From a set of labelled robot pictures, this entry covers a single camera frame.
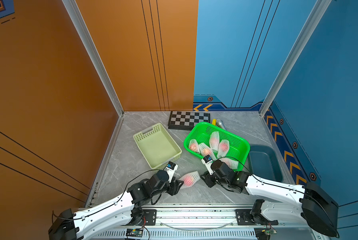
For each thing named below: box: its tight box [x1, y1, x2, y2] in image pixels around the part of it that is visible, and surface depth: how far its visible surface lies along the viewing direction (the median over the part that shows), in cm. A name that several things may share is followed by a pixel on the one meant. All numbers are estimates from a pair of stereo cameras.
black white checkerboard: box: [168, 111, 211, 131], surface depth 114 cm
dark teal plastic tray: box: [248, 144, 284, 182], surface depth 92 cm
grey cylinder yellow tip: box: [211, 118, 227, 130], surface depth 112 cm
